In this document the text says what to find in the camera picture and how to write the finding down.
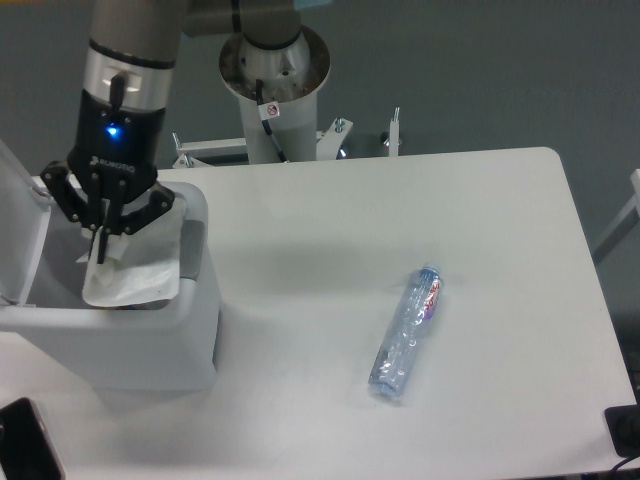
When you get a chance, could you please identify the white trash can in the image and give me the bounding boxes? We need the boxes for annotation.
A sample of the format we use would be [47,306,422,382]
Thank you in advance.
[1,148,221,390]

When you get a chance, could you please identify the black device at table edge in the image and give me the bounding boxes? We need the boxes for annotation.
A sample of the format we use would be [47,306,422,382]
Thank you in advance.
[604,404,639,457]

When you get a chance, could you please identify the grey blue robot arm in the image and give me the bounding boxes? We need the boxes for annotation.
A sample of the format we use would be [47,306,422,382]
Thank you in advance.
[41,1,330,259]

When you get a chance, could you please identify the white metal frame brackets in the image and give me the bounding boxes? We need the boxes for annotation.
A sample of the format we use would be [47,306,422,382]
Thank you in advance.
[171,106,403,169]

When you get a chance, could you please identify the black smartphone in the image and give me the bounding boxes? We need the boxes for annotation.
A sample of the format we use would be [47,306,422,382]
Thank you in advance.
[1,397,66,479]

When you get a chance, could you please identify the clear plastic water bottle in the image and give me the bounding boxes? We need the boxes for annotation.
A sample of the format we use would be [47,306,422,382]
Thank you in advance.
[368,263,444,399]

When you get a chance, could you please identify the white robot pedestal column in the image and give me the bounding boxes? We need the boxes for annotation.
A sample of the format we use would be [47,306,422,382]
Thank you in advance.
[219,26,330,164]

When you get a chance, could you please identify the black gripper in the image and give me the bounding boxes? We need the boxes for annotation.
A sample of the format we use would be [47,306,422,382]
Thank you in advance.
[40,91,175,264]

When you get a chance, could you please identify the white frame leg at right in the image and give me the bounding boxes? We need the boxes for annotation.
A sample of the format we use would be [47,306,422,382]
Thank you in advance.
[592,169,639,265]

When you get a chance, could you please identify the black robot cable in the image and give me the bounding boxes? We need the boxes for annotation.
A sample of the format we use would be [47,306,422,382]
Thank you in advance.
[255,78,291,164]

